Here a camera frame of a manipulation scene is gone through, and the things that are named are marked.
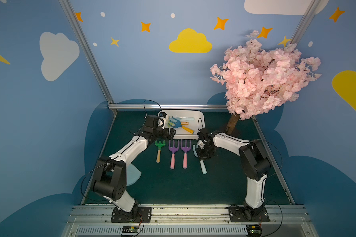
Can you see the white plastic storage box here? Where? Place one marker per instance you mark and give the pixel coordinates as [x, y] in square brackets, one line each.
[195, 125]

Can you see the pink blossom artificial tree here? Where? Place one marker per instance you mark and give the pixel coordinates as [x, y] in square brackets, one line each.
[259, 80]

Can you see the light blue round plate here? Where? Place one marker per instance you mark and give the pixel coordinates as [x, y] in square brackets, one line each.
[133, 174]

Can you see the dark blue fork yellow handle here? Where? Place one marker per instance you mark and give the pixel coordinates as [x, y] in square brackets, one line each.
[176, 123]

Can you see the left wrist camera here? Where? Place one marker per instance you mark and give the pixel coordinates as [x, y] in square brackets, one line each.
[153, 122]

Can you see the purple fork pink handle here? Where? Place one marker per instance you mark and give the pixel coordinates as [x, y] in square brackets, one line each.
[185, 147]
[173, 148]

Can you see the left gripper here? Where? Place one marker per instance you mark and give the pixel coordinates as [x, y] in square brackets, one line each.
[166, 133]

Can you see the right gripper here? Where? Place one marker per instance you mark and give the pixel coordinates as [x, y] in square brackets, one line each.
[204, 149]

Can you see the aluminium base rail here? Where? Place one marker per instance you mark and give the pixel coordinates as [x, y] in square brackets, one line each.
[94, 220]

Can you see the light blue hand rake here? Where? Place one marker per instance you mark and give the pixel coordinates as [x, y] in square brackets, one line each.
[202, 165]

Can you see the green rake wooden handle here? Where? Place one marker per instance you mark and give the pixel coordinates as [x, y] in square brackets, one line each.
[159, 145]

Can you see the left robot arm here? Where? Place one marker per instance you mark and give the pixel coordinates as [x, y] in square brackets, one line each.
[110, 173]

